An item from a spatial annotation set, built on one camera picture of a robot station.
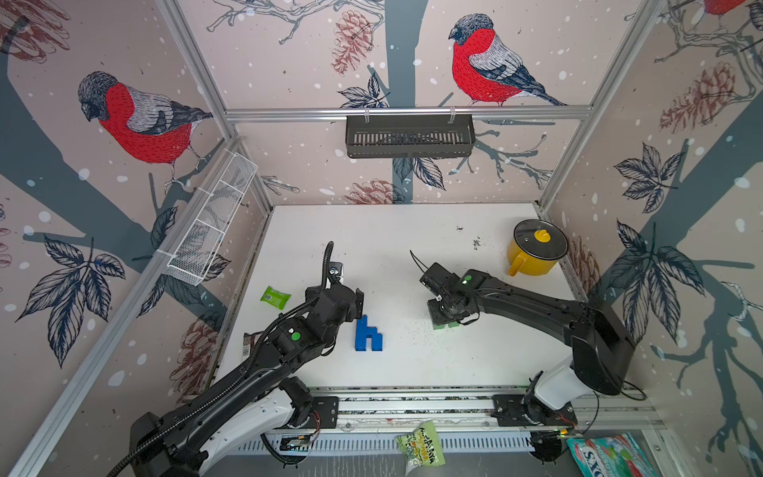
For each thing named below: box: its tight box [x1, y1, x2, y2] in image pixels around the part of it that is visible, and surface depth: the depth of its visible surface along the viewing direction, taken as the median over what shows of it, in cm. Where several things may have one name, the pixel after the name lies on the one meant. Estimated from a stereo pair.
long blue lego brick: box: [355, 314, 383, 352], surface depth 86 cm
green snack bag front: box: [394, 420, 447, 477], surface depth 70 cm
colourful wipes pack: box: [566, 433, 657, 477], surface depth 67 cm
